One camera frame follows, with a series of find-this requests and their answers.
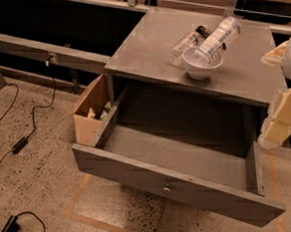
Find dark snack bar wrapper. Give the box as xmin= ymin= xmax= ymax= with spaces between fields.
xmin=195 ymin=25 xmax=211 ymax=39

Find white ceramic bowl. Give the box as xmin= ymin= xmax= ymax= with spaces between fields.
xmin=181 ymin=47 xmax=223 ymax=80

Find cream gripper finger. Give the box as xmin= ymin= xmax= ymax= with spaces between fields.
xmin=261 ymin=41 xmax=287 ymax=67
xmin=258 ymin=88 xmax=291 ymax=148

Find brass drawer knob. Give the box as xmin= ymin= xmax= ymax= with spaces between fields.
xmin=162 ymin=187 xmax=171 ymax=194

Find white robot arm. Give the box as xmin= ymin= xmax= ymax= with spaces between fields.
xmin=258 ymin=37 xmax=291 ymax=148

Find black plug with cable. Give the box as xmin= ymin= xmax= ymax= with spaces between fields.
xmin=1 ymin=211 xmax=46 ymax=232

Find open grey drawer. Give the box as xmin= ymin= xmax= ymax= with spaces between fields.
xmin=73 ymin=83 xmax=286 ymax=227

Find blue labelled plastic bottle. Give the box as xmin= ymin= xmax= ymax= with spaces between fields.
xmin=193 ymin=16 xmax=242 ymax=67

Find grey metal rail beam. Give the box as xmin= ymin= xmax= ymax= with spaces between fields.
xmin=0 ymin=34 xmax=110 ymax=74

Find open cardboard box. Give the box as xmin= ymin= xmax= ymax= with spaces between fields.
xmin=66 ymin=74 xmax=110 ymax=146

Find black power adapter with cable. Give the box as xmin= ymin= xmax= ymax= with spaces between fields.
xmin=0 ymin=49 xmax=60 ymax=194

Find grey counter cabinet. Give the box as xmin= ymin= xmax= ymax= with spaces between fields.
xmin=105 ymin=10 xmax=287 ymax=138

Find items inside cardboard box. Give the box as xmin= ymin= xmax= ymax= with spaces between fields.
xmin=87 ymin=102 xmax=112 ymax=121

